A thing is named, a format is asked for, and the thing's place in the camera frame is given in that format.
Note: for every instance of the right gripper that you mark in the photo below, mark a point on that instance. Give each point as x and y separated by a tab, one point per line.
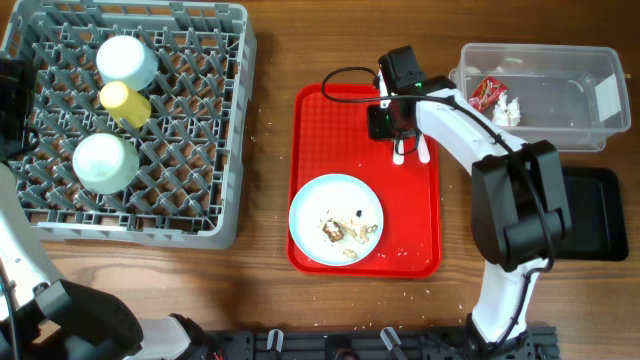
376	126

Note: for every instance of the white plastic spoon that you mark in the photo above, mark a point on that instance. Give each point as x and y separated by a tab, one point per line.
398	152

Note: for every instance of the red snack wrapper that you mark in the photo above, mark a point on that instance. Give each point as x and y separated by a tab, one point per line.
487	93

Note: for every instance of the white napkin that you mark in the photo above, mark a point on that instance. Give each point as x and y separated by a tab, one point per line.
506	114

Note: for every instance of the light blue plate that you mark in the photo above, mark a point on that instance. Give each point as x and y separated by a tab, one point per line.
331	192

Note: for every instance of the yellow plastic cup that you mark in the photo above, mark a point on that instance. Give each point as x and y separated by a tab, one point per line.
125	104

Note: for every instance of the light blue bowl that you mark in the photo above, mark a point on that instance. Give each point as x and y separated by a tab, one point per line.
126	59

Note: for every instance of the green bowl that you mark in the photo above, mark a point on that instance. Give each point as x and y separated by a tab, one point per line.
105	163

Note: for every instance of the white plastic fork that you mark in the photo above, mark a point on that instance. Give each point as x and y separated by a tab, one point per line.
422	150

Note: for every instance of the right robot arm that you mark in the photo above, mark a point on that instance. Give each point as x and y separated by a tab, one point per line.
519	207

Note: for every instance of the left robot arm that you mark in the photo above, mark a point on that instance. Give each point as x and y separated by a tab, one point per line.
44	316

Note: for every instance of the grey plastic dishwasher rack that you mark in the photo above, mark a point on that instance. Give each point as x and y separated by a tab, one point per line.
187	190

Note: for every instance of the red plastic tray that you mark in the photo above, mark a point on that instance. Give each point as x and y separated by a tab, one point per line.
330	137

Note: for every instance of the food scraps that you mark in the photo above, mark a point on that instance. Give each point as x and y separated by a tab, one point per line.
349	231

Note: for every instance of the clear plastic bin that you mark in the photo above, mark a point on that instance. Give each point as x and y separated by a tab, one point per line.
573	96

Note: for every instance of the black plastic tray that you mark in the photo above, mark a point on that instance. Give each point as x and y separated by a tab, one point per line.
598	230

